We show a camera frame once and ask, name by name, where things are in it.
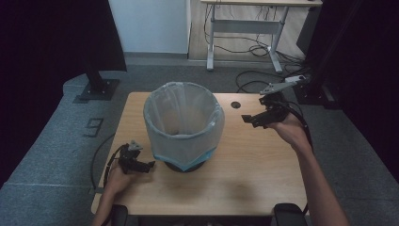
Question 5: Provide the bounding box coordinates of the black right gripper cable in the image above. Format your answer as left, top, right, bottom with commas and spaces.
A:
279, 100, 314, 149

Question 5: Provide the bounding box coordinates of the black curtain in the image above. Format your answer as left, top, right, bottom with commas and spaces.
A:
0, 0, 128, 189
305, 0, 399, 185

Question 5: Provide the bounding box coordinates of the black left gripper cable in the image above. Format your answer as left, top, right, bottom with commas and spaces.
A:
104, 144, 130, 186

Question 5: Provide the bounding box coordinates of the person's right hand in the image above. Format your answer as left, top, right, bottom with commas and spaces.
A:
266, 112, 311, 153

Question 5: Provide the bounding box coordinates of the tangle of black cables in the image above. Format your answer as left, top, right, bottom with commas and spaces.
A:
203, 4, 311, 94

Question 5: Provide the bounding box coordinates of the grey metal frame desk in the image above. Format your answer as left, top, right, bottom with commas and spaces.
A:
200, 0, 324, 74

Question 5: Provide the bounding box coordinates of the person's left hand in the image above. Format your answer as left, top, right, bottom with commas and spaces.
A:
104, 159, 139, 196

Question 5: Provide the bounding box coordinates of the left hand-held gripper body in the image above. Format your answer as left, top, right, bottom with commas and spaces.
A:
116, 139, 149, 175

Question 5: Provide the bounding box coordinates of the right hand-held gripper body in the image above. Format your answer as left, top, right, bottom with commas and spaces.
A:
258, 81, 295, 127

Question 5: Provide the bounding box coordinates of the black chair armrest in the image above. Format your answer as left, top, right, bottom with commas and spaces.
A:
273, 202, 309, 226
110, 204, 129, 226

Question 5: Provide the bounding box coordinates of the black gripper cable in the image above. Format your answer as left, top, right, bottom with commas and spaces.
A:
279, 100, 314, 149
104, 144, 130, 186

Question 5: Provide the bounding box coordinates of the black cable on floor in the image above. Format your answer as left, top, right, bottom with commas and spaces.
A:
89, 133, 117, 191

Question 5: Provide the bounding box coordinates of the white partition panel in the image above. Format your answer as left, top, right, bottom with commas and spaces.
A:
107, 0, 192, 56

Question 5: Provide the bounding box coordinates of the trash bin with plastic liner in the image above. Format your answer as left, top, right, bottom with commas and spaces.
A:
143, 81, 226, 172

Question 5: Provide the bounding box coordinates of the black metal stand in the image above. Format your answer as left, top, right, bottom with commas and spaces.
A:
295, 0, 344, 109
73, 60, 121, 105

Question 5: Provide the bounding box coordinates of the white power strip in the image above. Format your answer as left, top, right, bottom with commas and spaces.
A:
284, 74, 307, 84

